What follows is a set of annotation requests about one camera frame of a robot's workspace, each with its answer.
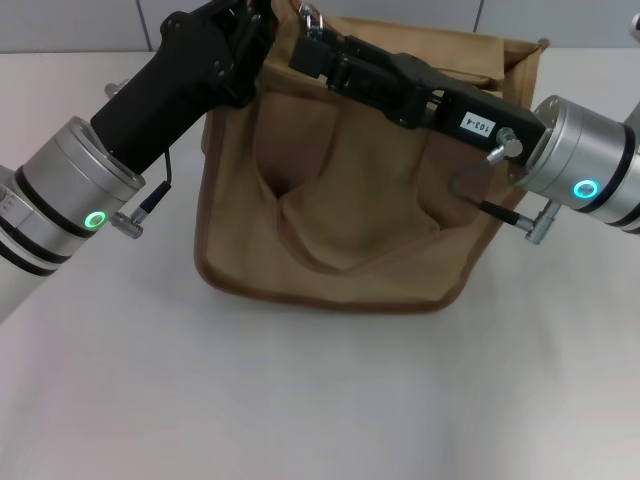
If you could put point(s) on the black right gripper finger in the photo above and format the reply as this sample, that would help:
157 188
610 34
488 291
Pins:
380 85
360 46

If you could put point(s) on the khaki canvas food bag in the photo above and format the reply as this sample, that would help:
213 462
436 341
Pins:
360 225

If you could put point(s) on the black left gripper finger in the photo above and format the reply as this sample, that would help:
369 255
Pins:
252 45
235 10

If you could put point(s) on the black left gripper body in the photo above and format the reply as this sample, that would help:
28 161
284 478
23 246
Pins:
170 95

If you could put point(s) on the silver metal zipper pull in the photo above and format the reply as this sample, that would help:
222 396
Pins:
312 25

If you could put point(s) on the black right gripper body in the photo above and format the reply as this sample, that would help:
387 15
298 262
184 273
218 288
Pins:
480 125

